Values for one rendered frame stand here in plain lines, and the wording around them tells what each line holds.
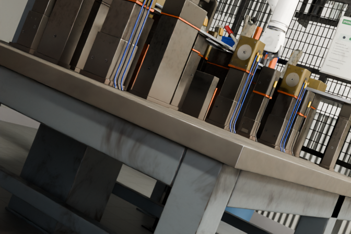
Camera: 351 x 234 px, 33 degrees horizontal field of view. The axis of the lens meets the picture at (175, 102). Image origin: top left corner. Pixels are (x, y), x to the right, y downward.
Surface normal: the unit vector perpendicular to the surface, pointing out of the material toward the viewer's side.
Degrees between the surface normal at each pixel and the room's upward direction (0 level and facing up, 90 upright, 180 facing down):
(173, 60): 90
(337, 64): 90
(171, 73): 90
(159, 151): 90
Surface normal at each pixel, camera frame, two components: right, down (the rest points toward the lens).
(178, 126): -0.49, -0.19
